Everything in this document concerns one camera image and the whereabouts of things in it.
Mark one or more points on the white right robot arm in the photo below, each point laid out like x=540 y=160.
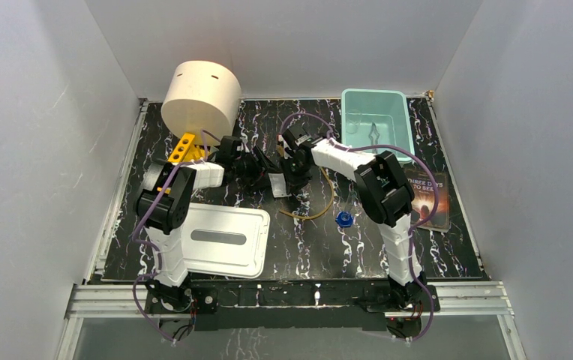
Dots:
x=383 y=190

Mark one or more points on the white paper packet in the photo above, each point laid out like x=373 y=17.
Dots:
x=278 y=185

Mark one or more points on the white rectangular bin lid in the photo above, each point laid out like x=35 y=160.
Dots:
x=225 y=241

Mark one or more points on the small clear glass beaker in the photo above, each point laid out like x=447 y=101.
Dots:
x=353 y=122

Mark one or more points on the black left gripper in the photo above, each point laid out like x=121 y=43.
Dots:
x=259 y=166

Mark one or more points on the brown paperback book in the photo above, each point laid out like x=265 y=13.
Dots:
x=424 y=201

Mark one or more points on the blue capped clear tube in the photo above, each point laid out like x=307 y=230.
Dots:
x=345 y=217

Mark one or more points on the metal crucible tongs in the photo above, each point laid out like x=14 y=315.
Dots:
x=374 y=135

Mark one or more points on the aluminium frame rail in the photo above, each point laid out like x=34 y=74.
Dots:
x=454 y=299

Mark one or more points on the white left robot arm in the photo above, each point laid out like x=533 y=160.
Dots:
x=162 y=206

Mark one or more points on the mint green plastic bin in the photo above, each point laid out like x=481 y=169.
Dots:
x=388 y=109

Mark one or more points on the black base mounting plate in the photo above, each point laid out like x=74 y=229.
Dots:
x=377 y=304

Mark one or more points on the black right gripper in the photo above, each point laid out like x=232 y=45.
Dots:
x=293 y=184

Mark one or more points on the beige cylindrical container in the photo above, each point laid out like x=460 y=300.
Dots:
x=202 y=95

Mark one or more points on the yellow test tube rack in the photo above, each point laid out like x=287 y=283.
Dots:
x=186 y=150

